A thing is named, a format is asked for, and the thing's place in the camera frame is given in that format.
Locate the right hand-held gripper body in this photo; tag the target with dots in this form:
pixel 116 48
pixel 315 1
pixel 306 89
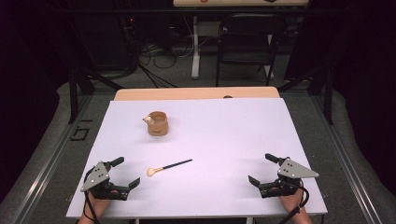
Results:
pixel 294 170

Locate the person's left hand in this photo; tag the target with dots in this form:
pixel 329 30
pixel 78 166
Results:
pixel 99 206

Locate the white table leg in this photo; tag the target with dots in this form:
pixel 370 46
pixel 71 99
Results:
pixel 195 49

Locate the aluminium floor rail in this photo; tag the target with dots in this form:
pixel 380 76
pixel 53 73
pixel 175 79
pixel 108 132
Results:
pixel 345 155
pixel 46 168

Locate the black metal stand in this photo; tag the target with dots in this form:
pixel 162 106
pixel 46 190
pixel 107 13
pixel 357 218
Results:
pixel 328 93
pixel 73 93

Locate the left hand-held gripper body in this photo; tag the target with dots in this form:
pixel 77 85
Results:
pixel 99 177

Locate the light wooden table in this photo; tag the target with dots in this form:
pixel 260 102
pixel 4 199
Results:
pixel 186 93

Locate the black folding chair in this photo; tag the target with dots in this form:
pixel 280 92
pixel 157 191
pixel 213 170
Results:
pixel 249 46

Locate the person's right hand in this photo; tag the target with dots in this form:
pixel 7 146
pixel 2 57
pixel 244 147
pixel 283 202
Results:
pixel 292 202

